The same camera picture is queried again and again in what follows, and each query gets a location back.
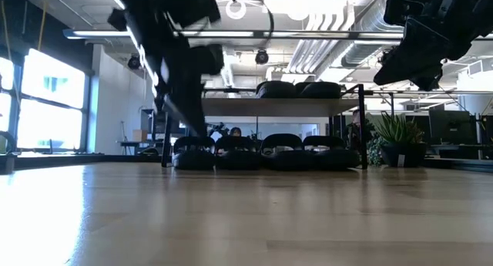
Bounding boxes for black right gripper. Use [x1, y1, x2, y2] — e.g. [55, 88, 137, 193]
[373, 21, 473, 92]

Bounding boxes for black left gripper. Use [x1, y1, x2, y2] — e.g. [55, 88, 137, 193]
[156, 53, 208, 138]

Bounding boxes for wooden shelf black metal legs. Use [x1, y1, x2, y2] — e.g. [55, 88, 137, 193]
[161, 83, 367, 170]

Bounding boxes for small potted green plant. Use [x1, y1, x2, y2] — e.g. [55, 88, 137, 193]
[365, 110, 428, 169]

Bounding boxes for dark low table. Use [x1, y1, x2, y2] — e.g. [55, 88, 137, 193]
[117, 140, 163, 156]

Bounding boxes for black computer monitor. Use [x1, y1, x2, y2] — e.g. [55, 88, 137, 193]
[428, 109, 471, 146]
[479, 114, 493, 143]

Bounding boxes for dark office desk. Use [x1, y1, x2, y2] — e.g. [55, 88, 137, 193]
[425, 142, 493, 161]

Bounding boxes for white ceiling pipes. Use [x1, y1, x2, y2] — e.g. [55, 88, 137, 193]
[287, 9, 357, 76]

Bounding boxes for long ceiling light bar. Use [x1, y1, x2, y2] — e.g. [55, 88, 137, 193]
[63, 28, 404, 42]

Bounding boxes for wide bright window pane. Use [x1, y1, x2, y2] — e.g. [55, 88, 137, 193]
[17, 48, 88, 150]

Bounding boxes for narrow bright window pane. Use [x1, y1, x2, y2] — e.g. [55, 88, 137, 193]
[0, 56, 17, 134]

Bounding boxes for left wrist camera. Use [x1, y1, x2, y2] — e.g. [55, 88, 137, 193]
[191, 43, 225, 76]

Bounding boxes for grey ventilation duct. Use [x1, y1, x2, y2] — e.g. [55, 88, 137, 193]
[340, 0, 405, 66]

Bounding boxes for white ring ceiling lamp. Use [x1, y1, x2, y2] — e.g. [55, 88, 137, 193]
[224, 0, 248, 21]

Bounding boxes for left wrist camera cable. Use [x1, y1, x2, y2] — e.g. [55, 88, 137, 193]
[253, 0, 275, 39]

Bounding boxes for yellow hanging cable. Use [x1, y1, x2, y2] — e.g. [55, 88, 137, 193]
[37, 0, 49, 51]

